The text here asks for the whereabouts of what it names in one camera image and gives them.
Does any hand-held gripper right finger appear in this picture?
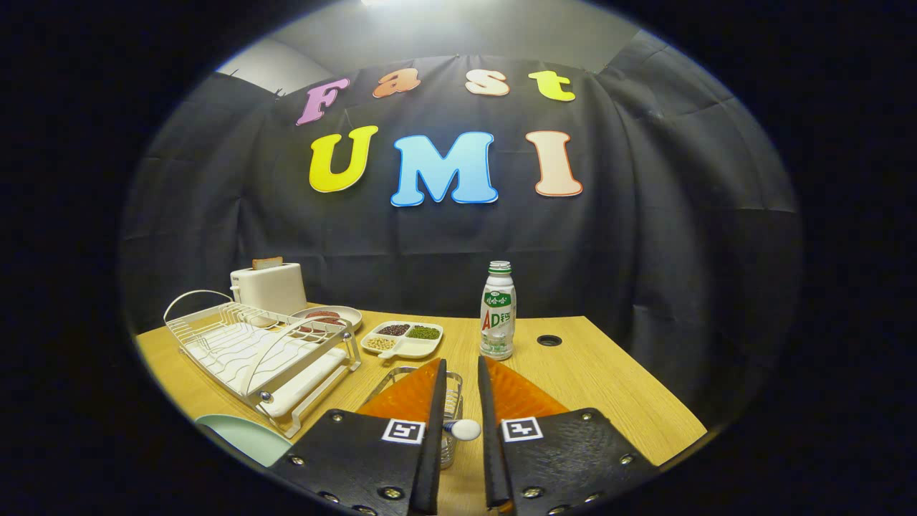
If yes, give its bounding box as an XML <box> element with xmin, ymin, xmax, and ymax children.
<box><xmin>477</xmin><ymin>356</ymin><xmax>660</xmax><ymax>516</ymax></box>

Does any pale green plate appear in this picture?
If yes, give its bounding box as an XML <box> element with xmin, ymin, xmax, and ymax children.
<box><xmin>195</xmin><ymin>414</ymin><xmax>293</xmax><ymax>468</ymax></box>

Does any black backdrop cloth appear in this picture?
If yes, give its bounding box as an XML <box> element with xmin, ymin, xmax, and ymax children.
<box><xmin>118</xmin><ymin>50</ymin><xmax>803</xmax><ymax>431</ymax></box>

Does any metal wire basket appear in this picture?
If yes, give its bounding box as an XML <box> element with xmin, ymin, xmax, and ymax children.
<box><xmin>362</xmin><ymin>366</ymin><xmax>464</xmax><ymax>470</ymax></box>

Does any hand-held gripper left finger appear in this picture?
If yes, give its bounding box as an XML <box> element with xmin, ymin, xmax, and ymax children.
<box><xmin>269</xmin><ymin>358</ymin><xmax>448</xmax><ymax>516</ymax></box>

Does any white wire dish rack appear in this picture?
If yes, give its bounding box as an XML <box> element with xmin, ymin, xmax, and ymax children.
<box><xmin>163</xmin><ymin>290</ymin><xmax>363</xmax><ymax>439</ymax></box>

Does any white toaster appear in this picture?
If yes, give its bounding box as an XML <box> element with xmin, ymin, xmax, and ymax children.
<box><xmin>230</xmin><ymin>262</ymin><xmax>308</xmax><ymax>316</ymax></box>

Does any white drink bottle green label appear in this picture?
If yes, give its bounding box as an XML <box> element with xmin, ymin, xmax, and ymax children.
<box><xmin>479</xmin><ymin>261</ymin><xmax>517</xmax><ymax>361</ymax></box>

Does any beige round plate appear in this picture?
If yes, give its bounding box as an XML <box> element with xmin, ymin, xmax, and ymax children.
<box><xmin>290</xmin><ymin>305</ymin><xmax>363</xmax><ymax>332</ymax></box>

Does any white drip tray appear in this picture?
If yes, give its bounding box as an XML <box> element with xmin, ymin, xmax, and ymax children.
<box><xmin>183</xmin><ymin>326</ymin><xmax>348</xmax><ymax>420</ymax></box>

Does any white divided snack tray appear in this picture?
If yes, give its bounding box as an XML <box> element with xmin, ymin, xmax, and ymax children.
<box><xmin>360</xmin><ymin>321</ymin><xmax>444</xmax><ymax>360</ymax></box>

